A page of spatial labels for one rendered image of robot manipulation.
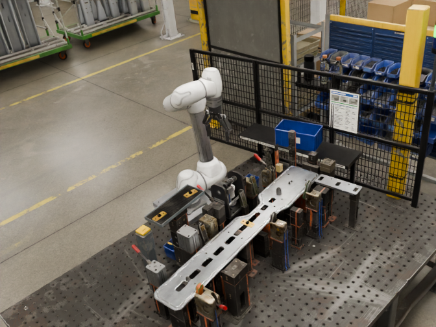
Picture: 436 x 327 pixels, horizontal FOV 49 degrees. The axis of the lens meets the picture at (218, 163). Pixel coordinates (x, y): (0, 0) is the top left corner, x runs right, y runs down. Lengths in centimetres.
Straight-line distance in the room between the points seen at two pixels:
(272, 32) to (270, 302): 282
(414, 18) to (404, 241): 133
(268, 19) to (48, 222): 290
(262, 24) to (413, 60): 213
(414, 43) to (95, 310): 239
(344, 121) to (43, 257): 284
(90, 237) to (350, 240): 244
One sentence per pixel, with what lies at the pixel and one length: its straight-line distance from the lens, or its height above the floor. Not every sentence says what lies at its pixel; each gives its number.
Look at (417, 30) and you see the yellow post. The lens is 301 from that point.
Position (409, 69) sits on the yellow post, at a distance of 310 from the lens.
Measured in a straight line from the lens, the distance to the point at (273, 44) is 483.
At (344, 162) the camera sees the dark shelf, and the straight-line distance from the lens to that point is 328.
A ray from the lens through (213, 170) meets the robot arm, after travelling 333.
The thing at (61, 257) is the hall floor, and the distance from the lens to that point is 449.
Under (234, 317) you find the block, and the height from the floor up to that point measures 71.
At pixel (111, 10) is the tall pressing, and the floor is 45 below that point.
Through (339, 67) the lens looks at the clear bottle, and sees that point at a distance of 332.
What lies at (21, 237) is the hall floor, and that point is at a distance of 490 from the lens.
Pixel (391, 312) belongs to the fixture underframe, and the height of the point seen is 46.
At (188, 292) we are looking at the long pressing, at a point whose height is 100.
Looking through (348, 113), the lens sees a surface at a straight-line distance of 333.
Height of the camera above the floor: 280
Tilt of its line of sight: 32 degrees down
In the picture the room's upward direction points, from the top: 7 degrees counter-clockwise
